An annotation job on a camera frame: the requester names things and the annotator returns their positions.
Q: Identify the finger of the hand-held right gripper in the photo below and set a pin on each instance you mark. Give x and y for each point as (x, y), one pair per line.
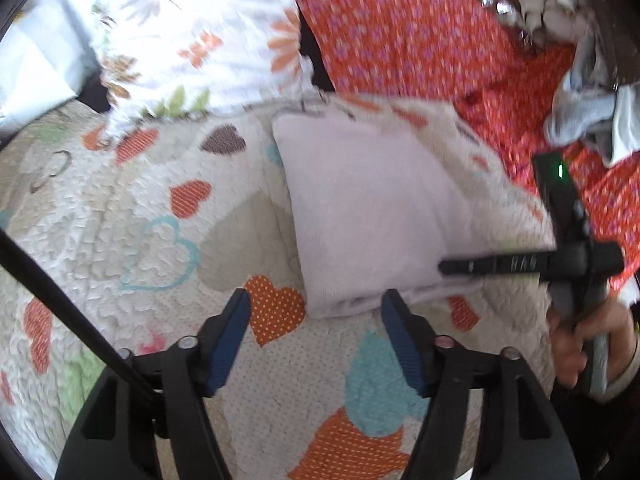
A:
(495, 263)

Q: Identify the pale white garment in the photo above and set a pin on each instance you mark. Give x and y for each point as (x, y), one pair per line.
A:
(625, 130)

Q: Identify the white paper bag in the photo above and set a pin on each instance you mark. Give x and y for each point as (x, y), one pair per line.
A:
(40, 60)

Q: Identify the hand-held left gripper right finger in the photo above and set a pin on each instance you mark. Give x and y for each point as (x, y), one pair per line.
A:
(405, 345)

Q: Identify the grey-blue garment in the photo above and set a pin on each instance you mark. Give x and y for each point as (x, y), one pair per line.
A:
(580, 105)

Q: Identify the person's right hand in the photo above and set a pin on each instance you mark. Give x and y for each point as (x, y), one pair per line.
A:
(570, 350)

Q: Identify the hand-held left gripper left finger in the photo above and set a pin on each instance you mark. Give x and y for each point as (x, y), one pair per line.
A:
(230, 340)

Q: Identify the pink sweater with tree print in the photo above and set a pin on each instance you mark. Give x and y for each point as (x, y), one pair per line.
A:
(360, 210)

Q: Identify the red floral pillow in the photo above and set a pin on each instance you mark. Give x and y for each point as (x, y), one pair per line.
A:
(400, 35)

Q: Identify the person's right forearm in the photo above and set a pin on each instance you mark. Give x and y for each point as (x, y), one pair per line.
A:
(625, 360)

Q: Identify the heart-patterned quilt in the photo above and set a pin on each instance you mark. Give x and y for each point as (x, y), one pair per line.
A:
(150, 210)

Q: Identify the white floral pillow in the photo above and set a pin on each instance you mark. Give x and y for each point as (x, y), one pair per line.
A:
(200, 10)

